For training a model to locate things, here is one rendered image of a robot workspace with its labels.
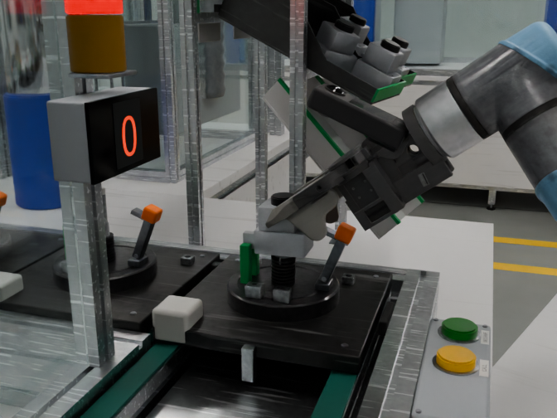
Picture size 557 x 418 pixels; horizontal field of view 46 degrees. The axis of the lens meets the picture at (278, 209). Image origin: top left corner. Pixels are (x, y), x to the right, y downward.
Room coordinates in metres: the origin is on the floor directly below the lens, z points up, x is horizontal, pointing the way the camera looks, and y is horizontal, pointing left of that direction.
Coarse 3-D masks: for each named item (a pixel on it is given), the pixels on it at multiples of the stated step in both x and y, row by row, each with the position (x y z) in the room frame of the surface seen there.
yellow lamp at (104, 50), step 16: (80, 16) 0.58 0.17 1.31; (96, 16) 0.58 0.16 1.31; (112, 16) 0.59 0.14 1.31; (80, 32) 0.58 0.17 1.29; (96, 32) 0.58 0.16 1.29; (112, 32) 0.59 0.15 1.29; (80, 48) 0.58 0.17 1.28; (96, 48) 0.58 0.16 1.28; (112, 48) 0.59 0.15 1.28; (80, 64) 0.58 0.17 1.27; (96, 64) 0.58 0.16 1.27; (112, 64) 0.59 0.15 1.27
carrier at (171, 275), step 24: (120, 264) 0.81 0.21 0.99; (144, 264) 0.81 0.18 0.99; (168, 264) 0.86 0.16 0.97; (192, 264) 0.86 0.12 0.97; (120, 288) 0.77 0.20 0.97; (144, 288) 0.78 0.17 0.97; (168, 288) 0.78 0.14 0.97; (192, 288) 0.81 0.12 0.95; (120, 312) 0.71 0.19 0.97; (144, 312) 0.71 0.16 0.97
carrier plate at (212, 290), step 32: (224, 288) 0.78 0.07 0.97; (352, 288) 0.78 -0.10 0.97; (384, 288) 0.78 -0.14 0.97; (224, 320) 0.69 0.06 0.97; (256, 320) 0.69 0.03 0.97; (320, 320) 0.69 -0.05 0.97; (352, 320) 0.69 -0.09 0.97; (256, 352) 0.64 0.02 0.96; (288, 352) 0.63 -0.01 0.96; (320, 352) 0.61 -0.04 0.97; (352, 352) 0.61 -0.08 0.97
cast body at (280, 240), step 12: (288, 192) 0.76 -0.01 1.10; (264, 204) 0.75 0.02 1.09; (276, 204) 0.74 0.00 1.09; (264, 216) 0.74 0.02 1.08; (264, 228) 0.74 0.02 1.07; (276, 228) 0.73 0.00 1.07; (288, 228) 0.73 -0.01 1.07; (252, 240) 0.76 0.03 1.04; (264, 240) 0.74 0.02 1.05; (276, 240) 0.73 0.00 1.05; (288, 240) 0.73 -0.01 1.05; (300, 240) 0.72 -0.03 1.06; (264, 252) 0.74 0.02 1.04; (276, 252) 0.73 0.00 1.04; (288, 252) 0.73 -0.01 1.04; (300, 252) 0.72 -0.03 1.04
